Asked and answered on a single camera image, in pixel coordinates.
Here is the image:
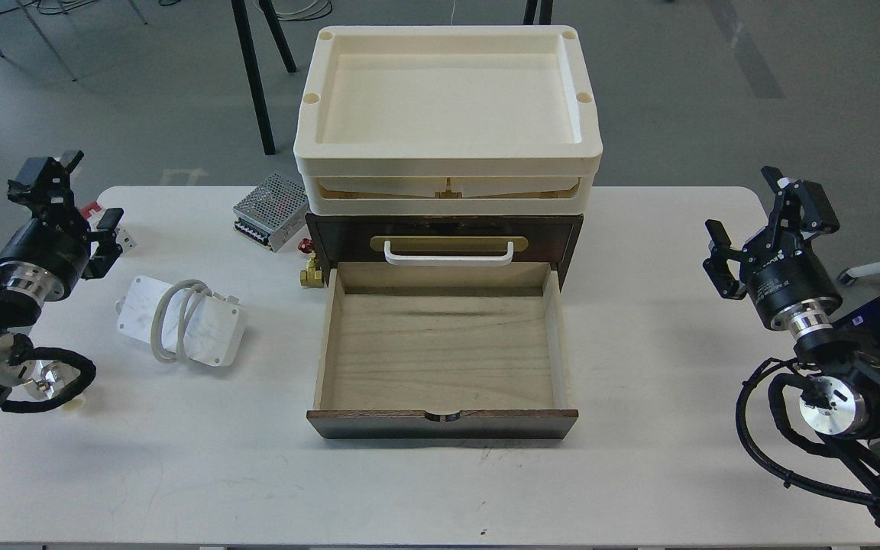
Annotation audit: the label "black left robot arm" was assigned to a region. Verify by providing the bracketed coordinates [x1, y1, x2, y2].
[0, 150, 123, 414]

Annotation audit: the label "open wooden drawer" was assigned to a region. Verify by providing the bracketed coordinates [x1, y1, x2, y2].
[306, 264, 578, 439]

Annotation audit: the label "metal mesh power supply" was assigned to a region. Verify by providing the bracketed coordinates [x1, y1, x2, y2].
[233, 172, 309, 253]

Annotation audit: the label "white charger with cable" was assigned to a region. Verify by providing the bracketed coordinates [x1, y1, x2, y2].
[115, 275, 248, 367]

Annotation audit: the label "brass valve red handle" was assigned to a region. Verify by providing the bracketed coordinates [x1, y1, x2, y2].
[298, 238, 325, 288]

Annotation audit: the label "cream plastic stacked trays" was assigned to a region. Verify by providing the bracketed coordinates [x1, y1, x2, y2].
[293, 25, 603, 216]

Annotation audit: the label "red white circuit breaker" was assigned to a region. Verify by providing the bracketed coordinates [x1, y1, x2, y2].
[81, 201, 136, 253]

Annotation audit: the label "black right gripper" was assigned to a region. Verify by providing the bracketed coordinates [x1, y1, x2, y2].
[703, 166, 844, 331]

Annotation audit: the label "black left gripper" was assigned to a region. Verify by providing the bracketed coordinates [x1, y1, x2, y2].
[0, 150, 125, 303]

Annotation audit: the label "silver white pipe valve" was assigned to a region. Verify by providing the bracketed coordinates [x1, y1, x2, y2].
[21, 360, 78, 403]

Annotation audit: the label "black stand legs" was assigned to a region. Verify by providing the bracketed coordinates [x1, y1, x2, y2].
[230, 0, 298, 157]

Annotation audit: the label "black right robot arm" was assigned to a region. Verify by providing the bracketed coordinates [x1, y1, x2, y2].
[703, 167, 880, 528]

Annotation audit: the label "white drawer handle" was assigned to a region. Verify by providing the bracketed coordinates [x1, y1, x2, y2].
[383, 240, 516, 267]

